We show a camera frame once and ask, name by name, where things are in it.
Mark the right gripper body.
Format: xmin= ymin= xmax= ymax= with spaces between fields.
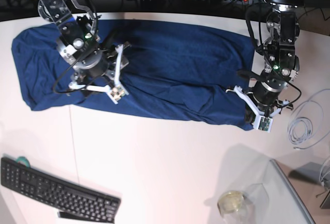
xmin=73 ymin=50 xmax=112 ymax=79

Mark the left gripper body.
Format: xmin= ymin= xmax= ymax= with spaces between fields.
xmin=251 ymin=81 xmax=284 ymax=107

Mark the dark blue t-shirt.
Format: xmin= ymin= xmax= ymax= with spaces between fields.
xmin=11 ymin=20 xmax=254 ymax=131

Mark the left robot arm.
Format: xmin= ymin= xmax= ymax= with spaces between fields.
xmin=235 ymin=0 xmax=305 ymax=131

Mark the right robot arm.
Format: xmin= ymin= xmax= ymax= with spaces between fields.
xmin=38 ymin=0 xmax=128 ymax=102

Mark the clear tape roll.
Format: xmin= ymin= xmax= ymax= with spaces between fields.
xmin=217 ymin=190 xmax=245 ymax=216

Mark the green tape roll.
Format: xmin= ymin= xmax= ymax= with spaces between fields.
xmin=16 ymin=156 xmax=30 ymax=168

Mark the black computer keyboard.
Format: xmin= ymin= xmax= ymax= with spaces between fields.
xmin=1 ymin=157 xmax=121 ymax=216

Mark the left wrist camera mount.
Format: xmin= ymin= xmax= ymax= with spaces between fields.
xmin=225 ymin=86 xmax=293 ymax=133

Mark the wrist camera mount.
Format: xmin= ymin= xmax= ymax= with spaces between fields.
xmin=225 ymin=86 xmax=293 ymax=133
xmin=69 ymin=42 xmax=130 ymax=104

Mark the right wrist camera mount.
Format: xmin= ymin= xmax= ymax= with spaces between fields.
xmin=69 ymin=42 xmax=130 ymax=104

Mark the light blue coiled cable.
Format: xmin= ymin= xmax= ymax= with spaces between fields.
xmin=287 ymin=88 xmax=330 ymax=150

